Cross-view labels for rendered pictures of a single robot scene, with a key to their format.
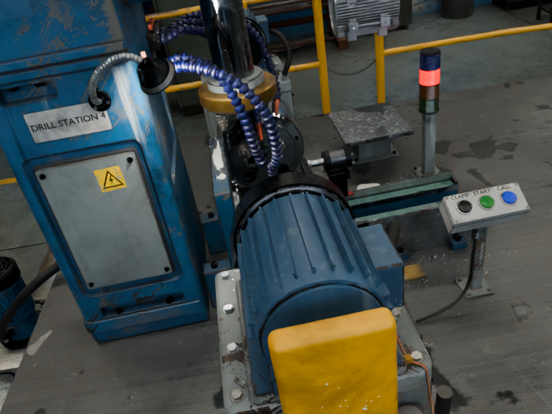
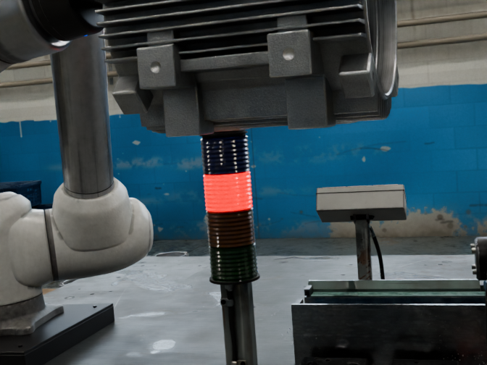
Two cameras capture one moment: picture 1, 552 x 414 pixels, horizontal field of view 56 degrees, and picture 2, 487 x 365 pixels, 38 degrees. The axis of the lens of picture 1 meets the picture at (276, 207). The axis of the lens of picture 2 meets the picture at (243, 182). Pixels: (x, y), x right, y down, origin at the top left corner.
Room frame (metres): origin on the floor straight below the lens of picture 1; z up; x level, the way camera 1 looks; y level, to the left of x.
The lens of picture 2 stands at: (2.30, -0.22, 1.23)
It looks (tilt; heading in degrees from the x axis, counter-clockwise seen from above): 5 degrees down; 199
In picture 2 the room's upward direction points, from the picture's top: 4 degrees counter-clockwise
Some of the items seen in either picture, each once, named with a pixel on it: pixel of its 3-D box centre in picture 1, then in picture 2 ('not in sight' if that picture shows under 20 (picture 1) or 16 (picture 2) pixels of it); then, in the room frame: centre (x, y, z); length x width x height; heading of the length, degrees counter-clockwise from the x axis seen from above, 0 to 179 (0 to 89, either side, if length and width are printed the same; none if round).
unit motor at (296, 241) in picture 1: (342, 338); not in sight; (0.51, -0.06, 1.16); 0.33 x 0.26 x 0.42; 3
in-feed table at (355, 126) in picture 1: (369, 135); not in sight; (1.70, -0.38, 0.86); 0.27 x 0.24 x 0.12; 3
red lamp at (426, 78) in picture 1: (430, 75); (227, 190); (1.47, -0.52, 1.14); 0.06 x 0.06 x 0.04
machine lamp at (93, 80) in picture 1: (127, 81); not in sight; (0.90, 0.22, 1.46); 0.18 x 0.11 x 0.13; 93
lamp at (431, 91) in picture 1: (429, 89); (230, 226); (1.47, -0.52, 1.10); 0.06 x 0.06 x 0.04
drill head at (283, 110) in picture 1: (257, 135); not in sight; (1.48, 0.02, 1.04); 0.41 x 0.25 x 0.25; 3
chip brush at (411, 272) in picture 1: (385, 278); not in sight; (1.00, -0.25, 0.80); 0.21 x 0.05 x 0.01; 95
